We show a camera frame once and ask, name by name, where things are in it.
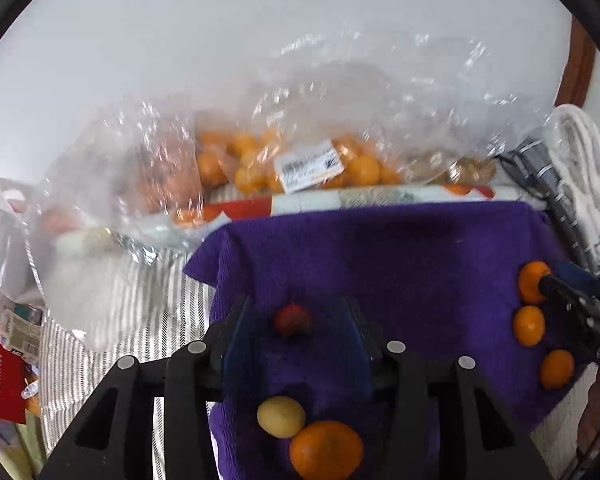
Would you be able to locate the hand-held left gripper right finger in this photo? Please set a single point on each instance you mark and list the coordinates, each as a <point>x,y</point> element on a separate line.
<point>357,340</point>

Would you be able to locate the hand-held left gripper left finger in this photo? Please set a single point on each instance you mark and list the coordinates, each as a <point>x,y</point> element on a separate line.
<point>237,345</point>

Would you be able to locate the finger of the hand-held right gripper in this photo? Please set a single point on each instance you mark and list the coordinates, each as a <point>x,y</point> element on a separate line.
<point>575,272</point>
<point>570,305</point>

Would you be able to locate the red plum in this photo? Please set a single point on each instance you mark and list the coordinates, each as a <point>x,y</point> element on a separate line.
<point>292,320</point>

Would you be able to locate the yellow green plum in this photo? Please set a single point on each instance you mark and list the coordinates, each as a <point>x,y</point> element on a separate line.
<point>281,416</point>

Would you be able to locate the large orange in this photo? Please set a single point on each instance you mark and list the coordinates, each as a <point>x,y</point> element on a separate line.
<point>326,452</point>

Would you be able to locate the striped bed sheet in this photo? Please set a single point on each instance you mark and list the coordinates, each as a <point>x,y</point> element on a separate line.
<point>180,310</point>

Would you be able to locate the purple towel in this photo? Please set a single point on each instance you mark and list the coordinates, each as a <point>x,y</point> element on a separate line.
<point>405,270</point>

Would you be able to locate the white striped towel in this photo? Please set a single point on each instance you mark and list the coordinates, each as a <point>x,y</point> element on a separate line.
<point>590,170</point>

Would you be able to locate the grey checked cloth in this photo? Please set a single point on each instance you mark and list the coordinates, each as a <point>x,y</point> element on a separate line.
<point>542,170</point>

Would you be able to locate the pile of bagged oranges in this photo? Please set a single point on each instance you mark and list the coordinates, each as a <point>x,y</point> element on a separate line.
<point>250,172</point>

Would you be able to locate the white bag label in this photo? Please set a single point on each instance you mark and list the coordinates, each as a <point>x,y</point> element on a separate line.
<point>307,166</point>

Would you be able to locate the small clear plastic bag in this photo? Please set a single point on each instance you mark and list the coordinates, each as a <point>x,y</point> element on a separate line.
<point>130,170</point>

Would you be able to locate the green white packet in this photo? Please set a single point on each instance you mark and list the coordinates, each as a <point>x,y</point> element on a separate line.
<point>22,335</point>

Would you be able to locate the red paper bag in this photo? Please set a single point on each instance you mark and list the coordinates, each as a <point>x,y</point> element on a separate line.
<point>0,380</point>

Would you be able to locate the colourful printed blanket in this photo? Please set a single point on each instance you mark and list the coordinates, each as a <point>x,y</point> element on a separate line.
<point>10,452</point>

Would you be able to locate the translucent plastic bag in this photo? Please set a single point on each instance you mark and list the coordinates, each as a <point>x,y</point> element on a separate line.
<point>0,240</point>

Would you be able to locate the brown wooden door frame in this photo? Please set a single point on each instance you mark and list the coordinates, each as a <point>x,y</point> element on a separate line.
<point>577,70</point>

